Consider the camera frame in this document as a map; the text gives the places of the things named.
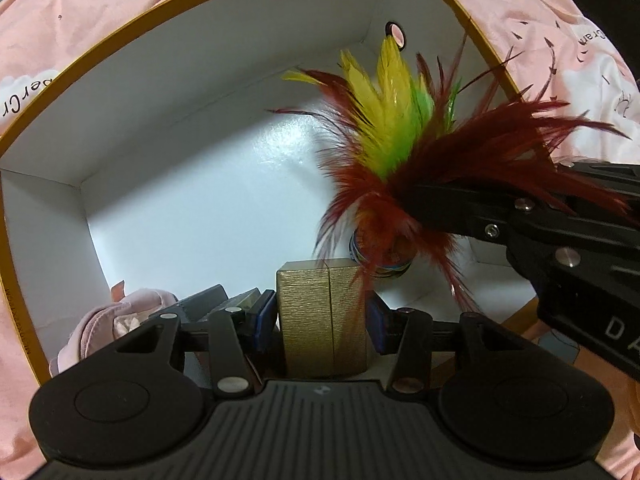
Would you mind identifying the dark grey box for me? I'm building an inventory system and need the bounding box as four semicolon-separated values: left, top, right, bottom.
153;285;260;323

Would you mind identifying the gold textured gift box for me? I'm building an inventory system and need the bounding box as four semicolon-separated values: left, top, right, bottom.
277;258;368;378

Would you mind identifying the red feather shuttlecock toy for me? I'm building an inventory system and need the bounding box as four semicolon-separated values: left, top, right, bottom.
285;37;629;311

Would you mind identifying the pink fabric pouch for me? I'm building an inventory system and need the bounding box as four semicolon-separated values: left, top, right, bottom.
49;281;178;377

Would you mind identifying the pink cloud print bedsheet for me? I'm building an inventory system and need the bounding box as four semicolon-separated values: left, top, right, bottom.
1;0;639;479

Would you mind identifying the orange cardboard storage box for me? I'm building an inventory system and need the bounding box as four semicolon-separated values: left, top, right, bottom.
1;0;501;382

